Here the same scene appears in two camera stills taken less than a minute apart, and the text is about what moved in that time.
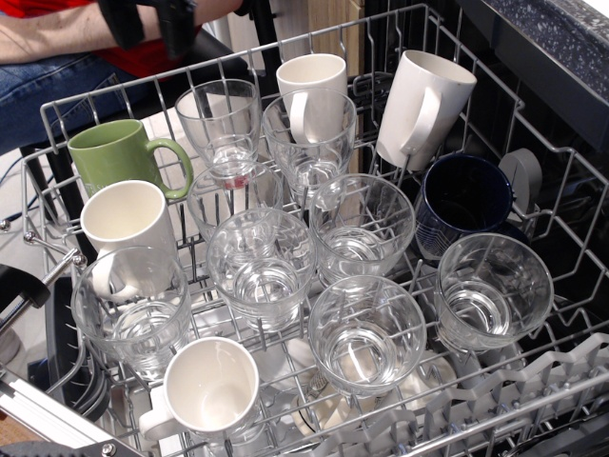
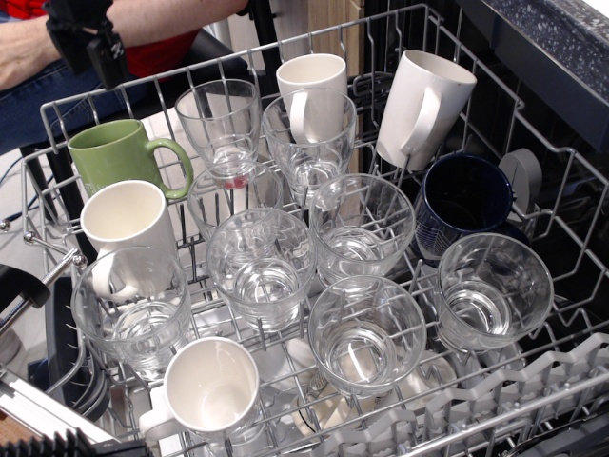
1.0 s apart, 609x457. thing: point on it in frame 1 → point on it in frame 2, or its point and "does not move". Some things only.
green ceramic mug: (118, 150) does not move
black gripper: (176, 22) → (107, 47)
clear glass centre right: (361, 224) does not move
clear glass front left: (129, 305) does not move
